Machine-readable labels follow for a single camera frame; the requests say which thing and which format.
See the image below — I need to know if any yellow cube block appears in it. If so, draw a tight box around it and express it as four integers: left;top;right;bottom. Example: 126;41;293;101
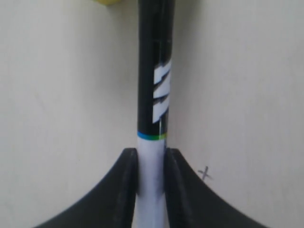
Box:
94;0;121;6

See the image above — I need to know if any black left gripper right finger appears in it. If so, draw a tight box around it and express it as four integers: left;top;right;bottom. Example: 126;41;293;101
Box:
163;148;264;228

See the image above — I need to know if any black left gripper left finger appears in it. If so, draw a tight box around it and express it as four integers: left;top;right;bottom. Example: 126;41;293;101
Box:
38;148;138;228

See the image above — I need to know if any black and white marker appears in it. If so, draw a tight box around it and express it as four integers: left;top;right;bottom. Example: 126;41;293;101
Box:
136;0;175;228

